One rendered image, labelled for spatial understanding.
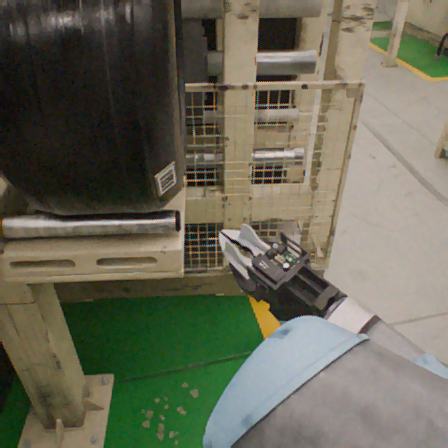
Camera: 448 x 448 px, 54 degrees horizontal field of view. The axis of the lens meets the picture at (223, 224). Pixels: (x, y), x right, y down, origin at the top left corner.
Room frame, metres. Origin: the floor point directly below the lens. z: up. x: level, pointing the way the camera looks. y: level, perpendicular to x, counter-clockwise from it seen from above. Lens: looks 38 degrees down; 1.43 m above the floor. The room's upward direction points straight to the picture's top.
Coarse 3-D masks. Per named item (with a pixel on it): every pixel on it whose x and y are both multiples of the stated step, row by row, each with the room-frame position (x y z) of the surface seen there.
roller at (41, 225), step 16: (0, 224) 0.66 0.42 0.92; (16, 224) 0.66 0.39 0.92; (32, 224) 0.66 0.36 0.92; (48, 224) 0.66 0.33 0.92; (64, 224) 0.66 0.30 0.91; (80, 224) 0.66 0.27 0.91; (96, 224) 0.66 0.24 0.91; (112, 224) 0.66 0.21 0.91; (128, 224) 0.67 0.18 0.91; (144, 224) 0.67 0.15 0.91; (160, 224) 0.67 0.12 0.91; (176, 224) 0.67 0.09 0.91
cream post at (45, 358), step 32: (0, 288) 0.72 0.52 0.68; (32, 288) 0.74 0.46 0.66; (0, 320) 0.72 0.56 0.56; (32, 320) 0.72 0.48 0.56; (64, 320) 0.84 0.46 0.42; (32, 352) 0.72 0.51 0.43; (64, 352) 0.78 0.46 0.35; (32, 384) 0.72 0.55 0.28; (64, 384) 0.73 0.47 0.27; (64, 416) 0.72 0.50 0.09
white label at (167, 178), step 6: (168, 168) 0.59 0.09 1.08; (174, 168) 0.60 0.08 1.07; (162, 174) 0.58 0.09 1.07; (168, 174) 0.60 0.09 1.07; (174, 174) 0.61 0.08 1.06; (156, 180) 0.58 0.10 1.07; (162, 180) 0.59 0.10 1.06; (168, 180) 0.60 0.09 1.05; (174, 180) 0.62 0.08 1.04; (162, 186) 0.59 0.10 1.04; (168, 186) 0.61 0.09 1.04; (162, 192) 0.60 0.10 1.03
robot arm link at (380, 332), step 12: (372, 324) 0.34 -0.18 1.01; (384, 324) 0.35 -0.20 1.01; (372, 336) 0.33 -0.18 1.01; (384, 336) 0.33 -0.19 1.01; (396, 336) 0.33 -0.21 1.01; (396, 348) 0.31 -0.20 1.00; (408, 348) 0.31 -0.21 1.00; (420, 348) 0.32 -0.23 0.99; (420, 360) 0.30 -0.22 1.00; (432, 360) 0.30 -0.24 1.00; (444, 372) 0.29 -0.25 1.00
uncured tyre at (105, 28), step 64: (0, 0) 0.58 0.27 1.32; (64, 0) 0.59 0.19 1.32; (128, 0) 0.60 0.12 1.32; (0, 64) 0.55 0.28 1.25; (64, 64) 0.56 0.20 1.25; (128, 64) 0.56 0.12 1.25; (0, 128) 0.54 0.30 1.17; (64, 128) 0.54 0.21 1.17; (128, 128) 0.55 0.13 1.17; (64, 192) 0.57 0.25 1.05; (128, 192) 0.58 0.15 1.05
